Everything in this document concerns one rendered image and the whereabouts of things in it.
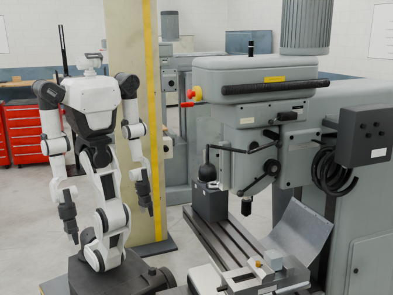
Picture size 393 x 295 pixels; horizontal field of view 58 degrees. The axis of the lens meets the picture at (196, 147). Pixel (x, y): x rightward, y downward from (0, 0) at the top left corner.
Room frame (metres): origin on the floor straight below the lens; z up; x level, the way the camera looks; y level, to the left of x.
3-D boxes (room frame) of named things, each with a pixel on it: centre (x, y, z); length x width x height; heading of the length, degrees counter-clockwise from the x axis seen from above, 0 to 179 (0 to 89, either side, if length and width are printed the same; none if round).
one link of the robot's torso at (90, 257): (1.92, 0.58, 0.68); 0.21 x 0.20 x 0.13; 37
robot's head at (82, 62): (1.86, 0.54, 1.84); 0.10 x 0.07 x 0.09; 127
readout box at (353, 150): (1.24, -0.62, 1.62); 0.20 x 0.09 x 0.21; 111
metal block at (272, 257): (1.23, -0.30, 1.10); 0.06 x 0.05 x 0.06; 20
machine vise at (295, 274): (1.22, -0.27, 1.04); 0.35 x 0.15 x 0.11; 110
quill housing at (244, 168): (1.45, -0.23, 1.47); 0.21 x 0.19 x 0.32; 21
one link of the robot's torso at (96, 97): (1.91, 0.58, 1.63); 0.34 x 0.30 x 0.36; 127
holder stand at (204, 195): (1.85, -0.07, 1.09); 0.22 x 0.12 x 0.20; 27
